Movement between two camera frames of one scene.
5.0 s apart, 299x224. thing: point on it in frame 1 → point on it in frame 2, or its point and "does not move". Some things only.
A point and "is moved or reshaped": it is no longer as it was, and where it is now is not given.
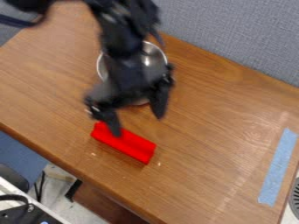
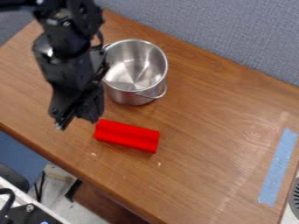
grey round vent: x=294 y=198 does not move
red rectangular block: x=130 y=144 is moved or reshaped
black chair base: x=14 y=177 does not move
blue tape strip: x=269 y=190 does not move
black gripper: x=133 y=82 → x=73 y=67
